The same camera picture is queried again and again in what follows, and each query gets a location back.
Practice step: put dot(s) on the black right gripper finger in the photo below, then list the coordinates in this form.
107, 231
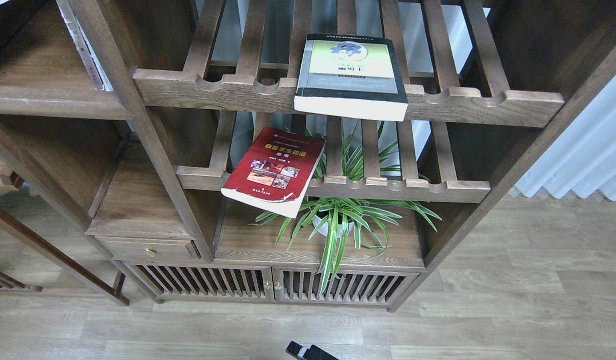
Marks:
314, 352

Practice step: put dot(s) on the red cover book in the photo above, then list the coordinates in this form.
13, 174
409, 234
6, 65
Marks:
273, 174

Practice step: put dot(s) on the green spider plant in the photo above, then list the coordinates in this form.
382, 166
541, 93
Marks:
341, 216

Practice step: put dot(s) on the brass drawer knob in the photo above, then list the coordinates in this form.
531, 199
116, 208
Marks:
150, 252

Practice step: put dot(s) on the dark wooden bookshelf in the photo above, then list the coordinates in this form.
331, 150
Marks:
490, 84

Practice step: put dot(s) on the black and yellow book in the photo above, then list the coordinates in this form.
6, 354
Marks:
352, 76

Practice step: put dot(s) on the white curtain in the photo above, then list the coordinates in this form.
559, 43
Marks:
582, 161

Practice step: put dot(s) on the worn upright book spine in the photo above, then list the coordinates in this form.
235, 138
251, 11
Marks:
93, 67

